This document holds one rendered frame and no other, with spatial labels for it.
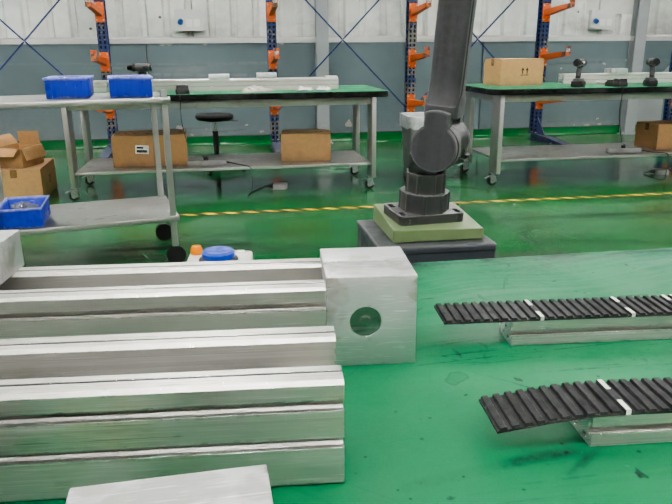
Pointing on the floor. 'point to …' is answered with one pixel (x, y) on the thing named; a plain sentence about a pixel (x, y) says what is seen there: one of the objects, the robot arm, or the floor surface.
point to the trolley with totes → (28, 225)
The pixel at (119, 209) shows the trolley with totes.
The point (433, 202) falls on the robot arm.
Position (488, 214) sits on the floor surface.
